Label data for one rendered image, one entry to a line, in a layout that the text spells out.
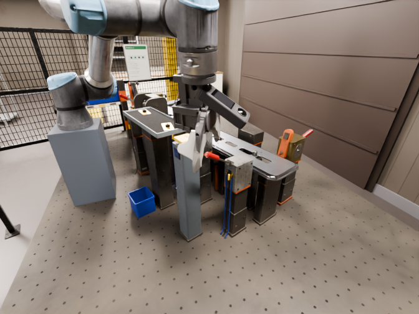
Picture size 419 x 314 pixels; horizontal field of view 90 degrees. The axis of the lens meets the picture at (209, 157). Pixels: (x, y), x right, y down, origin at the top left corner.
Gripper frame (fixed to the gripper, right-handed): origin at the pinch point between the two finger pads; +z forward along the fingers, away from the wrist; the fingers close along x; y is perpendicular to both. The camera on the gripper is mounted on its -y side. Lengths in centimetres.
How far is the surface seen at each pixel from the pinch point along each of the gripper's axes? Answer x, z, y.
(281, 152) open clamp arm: -46, 23, -18
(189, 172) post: -10.7, 16.6, 11.8
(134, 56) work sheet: -129, 1, 122
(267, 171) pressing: -27.4, 21.4, -13.9
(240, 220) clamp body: -18.6, 44.0, -7.0
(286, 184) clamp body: -45, 41, -23
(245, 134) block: -60, 25, 2
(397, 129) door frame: -189, 63, -119
